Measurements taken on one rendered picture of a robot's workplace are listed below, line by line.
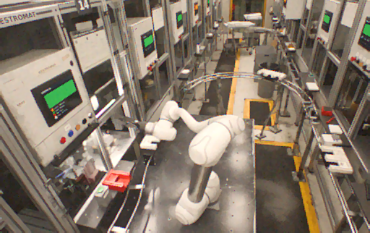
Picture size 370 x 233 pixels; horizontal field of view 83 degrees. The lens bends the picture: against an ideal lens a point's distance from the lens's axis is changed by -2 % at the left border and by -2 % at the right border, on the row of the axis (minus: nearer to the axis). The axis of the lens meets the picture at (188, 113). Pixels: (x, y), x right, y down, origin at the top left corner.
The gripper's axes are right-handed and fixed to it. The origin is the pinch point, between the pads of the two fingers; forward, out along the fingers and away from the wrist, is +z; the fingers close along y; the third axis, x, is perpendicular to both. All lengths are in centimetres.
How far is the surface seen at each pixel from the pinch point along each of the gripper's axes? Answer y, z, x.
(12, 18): 78, 29, -1
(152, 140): -47, -20, -5
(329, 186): -94, -222, -24
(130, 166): -24.7, -14.0, 24.9
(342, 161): -1, -165, -16
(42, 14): 70, 29, -15
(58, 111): 43.3, 14.7, 19.2
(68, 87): 44.3, 16.1, 6.3
